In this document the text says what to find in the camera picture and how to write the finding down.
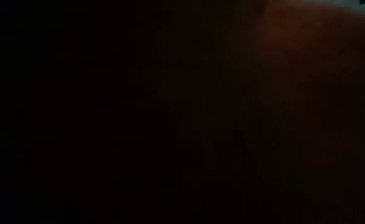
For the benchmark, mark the orange-red sock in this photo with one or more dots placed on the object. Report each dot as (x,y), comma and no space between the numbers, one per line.
(294,46)

